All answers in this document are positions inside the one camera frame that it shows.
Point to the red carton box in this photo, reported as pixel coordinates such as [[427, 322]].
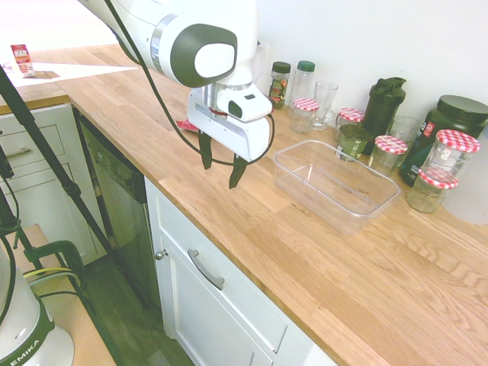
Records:
[[23, 61]]

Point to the glass jar red checked lid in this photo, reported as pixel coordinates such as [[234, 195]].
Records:
[[389, 145], [431, 196], [305, 114], [350, 116], [455, 141]]

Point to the white side cabinet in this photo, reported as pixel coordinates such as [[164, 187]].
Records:
[[49, 126]]

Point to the grey white wrist camera box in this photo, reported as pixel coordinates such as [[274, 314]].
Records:
[[255, 106]]

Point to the black protein powder tub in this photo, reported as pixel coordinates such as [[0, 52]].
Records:
[[457, 114]]

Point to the silver cabinet knob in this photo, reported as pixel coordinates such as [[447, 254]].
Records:
[[161, 254]]

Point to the dark dishwasher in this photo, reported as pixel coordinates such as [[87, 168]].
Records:
[[118, 190]]

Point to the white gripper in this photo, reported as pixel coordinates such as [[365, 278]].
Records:
[[228, 133]]

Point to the dark green jar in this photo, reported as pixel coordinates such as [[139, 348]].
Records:
[[352, 146]]

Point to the clear plastic rectangular container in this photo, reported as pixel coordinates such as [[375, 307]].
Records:
[[331, 190]]

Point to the red yellow chip bag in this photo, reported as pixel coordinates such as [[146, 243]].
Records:
[[187, 125]]

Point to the tall clear drinking glass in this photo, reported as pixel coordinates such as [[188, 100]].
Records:
[[324, 103]]

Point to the black camera tripod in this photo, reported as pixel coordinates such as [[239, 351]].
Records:
[[49, 152]]

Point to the clear glass tumbler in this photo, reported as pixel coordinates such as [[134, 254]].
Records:
[[406, 127]]

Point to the wooden robot mounting table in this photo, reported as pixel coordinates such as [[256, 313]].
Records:
[[84, 335]]

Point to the black shaker bottle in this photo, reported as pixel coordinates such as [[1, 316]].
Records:
[[383, 110]]

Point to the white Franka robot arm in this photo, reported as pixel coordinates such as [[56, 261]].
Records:
[[213, 23]]

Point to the clear bottle with green lid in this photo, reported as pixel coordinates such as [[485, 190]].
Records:
[[303, 82]]

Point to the spice jar with dark lid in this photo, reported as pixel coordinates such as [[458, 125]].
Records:
[[279, 87]]

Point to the green metal clamp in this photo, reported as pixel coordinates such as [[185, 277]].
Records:
[[65, 248]]

